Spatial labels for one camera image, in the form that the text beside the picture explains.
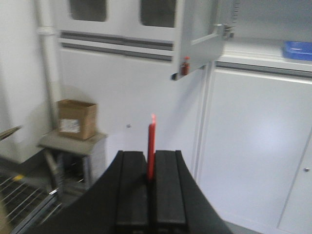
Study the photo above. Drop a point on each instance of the blue plastic tray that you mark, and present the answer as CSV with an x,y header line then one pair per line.
x,y
297,50

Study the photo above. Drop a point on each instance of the grey wall pipe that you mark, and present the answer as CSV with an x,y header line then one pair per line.
x,y
48,35

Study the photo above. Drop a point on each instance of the metal wire rack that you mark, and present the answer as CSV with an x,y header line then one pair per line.
x,y
28,196

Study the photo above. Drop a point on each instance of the grey low stool table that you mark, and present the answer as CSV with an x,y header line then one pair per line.
x,y
80,163

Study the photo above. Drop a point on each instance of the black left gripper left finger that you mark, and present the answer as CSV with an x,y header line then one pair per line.
x,y
114,203

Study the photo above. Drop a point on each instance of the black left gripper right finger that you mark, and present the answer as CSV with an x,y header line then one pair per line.
x,y
180,207

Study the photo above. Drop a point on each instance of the white lower cabinet doors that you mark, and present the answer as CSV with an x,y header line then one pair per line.
x,y
256,129

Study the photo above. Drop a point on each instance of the open grey cabinet door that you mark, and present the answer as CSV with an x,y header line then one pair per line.
x,y
201,29

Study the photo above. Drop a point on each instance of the white cabinet shelf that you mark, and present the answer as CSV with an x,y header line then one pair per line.
x,y
260,52

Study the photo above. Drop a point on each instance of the red plastic spoon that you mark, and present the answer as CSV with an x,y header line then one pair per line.
x,y
151,149

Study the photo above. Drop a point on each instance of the small brown cardboard box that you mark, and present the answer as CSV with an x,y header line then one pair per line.
x,y
77,119

